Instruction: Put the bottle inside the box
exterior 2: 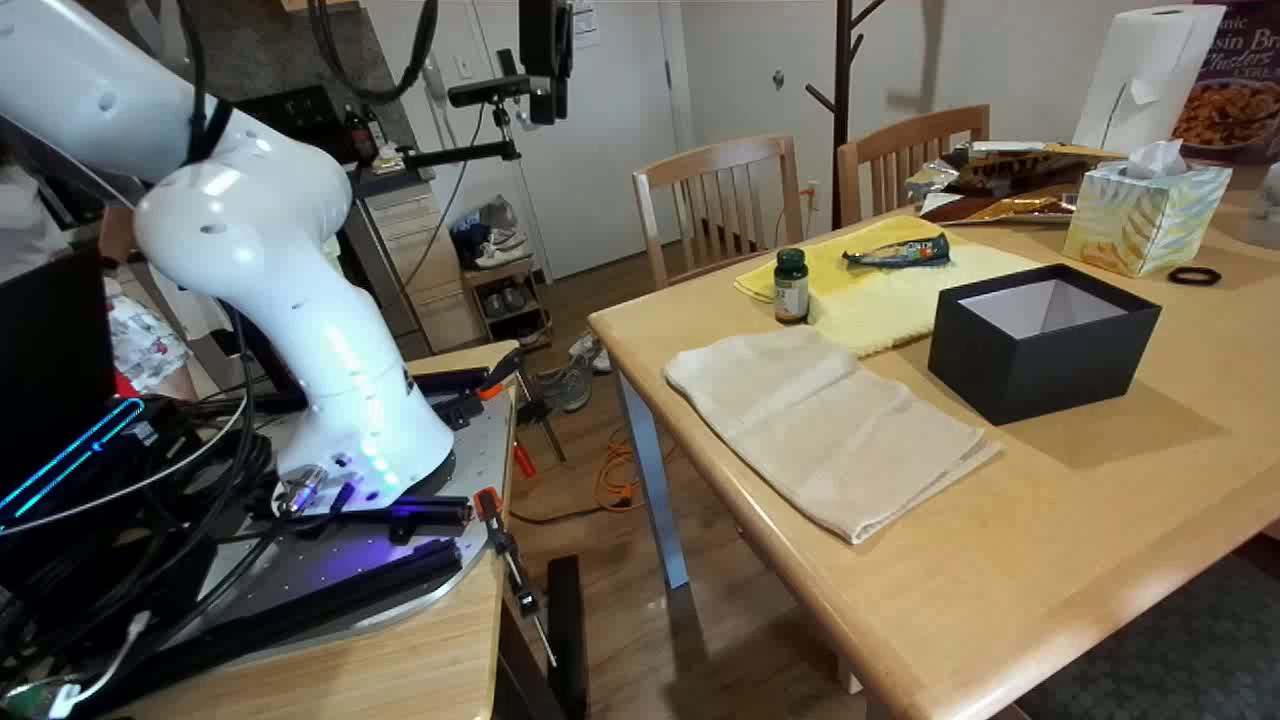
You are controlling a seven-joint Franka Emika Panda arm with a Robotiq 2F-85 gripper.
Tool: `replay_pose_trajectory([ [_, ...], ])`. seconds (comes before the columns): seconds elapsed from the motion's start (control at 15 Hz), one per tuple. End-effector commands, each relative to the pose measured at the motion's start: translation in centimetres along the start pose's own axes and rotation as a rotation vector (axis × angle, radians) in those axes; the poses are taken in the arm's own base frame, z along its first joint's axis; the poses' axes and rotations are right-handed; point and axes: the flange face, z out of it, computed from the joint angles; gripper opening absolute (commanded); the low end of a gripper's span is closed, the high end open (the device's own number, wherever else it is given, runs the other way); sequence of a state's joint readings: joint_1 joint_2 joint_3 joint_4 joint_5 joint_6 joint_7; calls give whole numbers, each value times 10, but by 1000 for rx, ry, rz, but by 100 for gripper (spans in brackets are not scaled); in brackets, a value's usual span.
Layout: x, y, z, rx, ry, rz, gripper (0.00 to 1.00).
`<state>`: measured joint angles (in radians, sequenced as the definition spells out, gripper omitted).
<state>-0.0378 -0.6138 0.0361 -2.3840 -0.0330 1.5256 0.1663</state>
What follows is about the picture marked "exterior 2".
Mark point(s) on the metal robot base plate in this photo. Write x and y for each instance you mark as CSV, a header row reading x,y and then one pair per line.
x,y
348,573

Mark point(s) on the wooden chair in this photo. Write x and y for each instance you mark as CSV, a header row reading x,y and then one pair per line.
x,y
879,166
716,205

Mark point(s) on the dark coat stand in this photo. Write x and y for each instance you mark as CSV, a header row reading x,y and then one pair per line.
x,y
847,44

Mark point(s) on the small dark green bottle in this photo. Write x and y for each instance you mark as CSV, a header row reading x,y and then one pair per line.
x,y
789,286

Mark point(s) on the patterned tissue box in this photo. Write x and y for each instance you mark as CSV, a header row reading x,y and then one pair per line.
x,y
1147,215

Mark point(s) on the red handled clamp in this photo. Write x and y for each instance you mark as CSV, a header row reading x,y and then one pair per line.
x,y
519,577

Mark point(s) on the white paper bag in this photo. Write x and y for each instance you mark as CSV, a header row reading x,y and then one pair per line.
x,y
1147,73

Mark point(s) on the snack packets pile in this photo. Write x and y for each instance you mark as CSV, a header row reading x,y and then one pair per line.
x,y
989,183

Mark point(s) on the black open box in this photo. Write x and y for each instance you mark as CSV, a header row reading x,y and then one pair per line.
x,y
1036,340

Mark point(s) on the shoe rack with shoes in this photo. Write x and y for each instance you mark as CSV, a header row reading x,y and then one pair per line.
x,y
499,270

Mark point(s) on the black laptop screen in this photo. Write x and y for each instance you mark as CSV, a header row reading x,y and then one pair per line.
x,y
53,386

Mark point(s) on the camera on black arm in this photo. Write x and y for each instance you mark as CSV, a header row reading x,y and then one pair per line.
x,y
490,92

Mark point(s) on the yellow cloth mat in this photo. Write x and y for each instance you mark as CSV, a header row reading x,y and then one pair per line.
x,y
874,311

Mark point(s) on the right wooden chair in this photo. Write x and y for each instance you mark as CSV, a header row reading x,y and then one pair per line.
x,y
879,166

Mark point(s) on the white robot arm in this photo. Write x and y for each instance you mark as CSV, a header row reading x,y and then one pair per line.
x,y
236,215

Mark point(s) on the beige folded cloth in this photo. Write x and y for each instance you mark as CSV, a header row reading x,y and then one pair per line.
x,y
834,436

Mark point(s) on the left wooden chair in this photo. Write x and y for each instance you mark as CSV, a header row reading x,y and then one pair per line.
x,y
716,205

